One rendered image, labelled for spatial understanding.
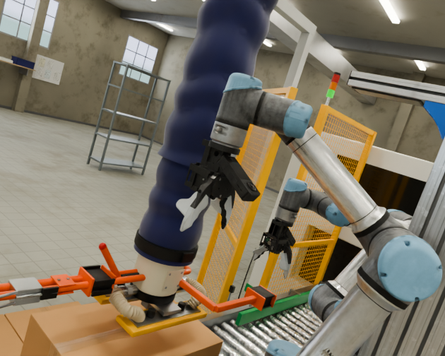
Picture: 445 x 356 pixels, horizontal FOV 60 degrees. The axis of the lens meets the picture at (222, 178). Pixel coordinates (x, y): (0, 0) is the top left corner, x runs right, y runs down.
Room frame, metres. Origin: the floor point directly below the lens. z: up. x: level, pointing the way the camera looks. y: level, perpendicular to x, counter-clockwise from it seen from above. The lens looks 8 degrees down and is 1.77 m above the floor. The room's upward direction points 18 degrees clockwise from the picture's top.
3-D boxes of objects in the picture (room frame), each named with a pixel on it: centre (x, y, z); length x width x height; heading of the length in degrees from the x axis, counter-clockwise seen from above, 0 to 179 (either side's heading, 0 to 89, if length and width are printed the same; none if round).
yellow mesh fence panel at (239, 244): (2.85, -0.17, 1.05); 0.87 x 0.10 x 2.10; 13
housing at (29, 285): (0.96, 0.42, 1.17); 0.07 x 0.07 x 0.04; 50
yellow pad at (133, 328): (1.26, 0.05, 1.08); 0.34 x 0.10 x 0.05; 140
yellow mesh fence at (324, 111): (3.26, -0.88, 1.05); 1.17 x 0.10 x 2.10; 141
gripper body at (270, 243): (1.36, -0.25, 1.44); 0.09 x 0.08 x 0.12; 140
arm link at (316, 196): (1.38, -0.36, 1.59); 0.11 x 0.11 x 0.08; 18
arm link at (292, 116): (0.85, -0.09, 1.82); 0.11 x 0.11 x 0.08; 80
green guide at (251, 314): (2.97, -0.85, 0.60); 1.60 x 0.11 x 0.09; 141
